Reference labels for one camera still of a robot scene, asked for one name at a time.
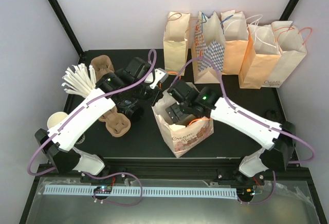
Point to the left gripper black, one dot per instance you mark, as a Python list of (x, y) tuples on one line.
[(157, 94)]

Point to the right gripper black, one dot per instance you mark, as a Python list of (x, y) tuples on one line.
[(179, 113)]

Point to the Cream Bear paper bag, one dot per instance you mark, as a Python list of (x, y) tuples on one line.
[(180, 137)]

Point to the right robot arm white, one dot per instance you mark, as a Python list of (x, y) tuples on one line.
[(276, 139)]

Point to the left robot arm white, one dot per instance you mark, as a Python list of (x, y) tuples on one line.
[(105, 91)]

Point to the back pulp cup carrier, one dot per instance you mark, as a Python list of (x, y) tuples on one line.
[(102, 65)]

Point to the plain beige paper bag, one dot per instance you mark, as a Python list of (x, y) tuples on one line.
[(176, 41)]

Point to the white wrapped straws bundle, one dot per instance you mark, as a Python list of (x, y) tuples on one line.
[(80, 81)]

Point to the blue checkered paper bag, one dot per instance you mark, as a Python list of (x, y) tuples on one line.
[(209, 46)]

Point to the orange bag behind right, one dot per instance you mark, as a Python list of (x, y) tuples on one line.
[(261, 55)]

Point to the right Cream Bear bag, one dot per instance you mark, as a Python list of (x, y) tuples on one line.
[(292, 45)]

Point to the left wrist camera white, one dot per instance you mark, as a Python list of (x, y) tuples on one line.
[(157, 76)]

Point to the pale blue cable duct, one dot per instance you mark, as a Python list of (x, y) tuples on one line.
[(136, 191)]

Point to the orange bag white handles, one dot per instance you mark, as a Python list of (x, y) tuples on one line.
[(236, 40)]

